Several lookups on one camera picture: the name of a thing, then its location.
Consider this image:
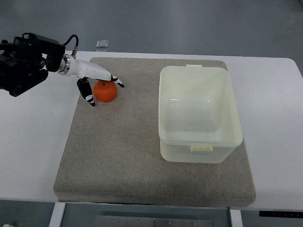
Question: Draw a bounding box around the white plastic box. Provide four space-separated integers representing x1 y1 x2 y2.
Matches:
158 65 243 164

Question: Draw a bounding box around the black table control panel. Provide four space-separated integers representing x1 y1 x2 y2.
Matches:
259 210 303 218

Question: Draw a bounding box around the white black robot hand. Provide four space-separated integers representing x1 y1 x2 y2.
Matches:
67 58 124 107

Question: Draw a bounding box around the grey felt mat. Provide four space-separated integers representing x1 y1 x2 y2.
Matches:
53 57 256 207

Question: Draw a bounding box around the orange fruit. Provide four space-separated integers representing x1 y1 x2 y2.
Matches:
93 80 117 102

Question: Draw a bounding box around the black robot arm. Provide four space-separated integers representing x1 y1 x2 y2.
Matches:
0 33 79 97

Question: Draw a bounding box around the white table leg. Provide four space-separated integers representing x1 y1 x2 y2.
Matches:
230 209 243 227
49 202 66 227

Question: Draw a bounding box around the white table leg left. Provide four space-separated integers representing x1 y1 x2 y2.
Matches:
49 202 66 227

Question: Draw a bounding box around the white table leg right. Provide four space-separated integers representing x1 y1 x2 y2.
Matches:
230 209 243 227

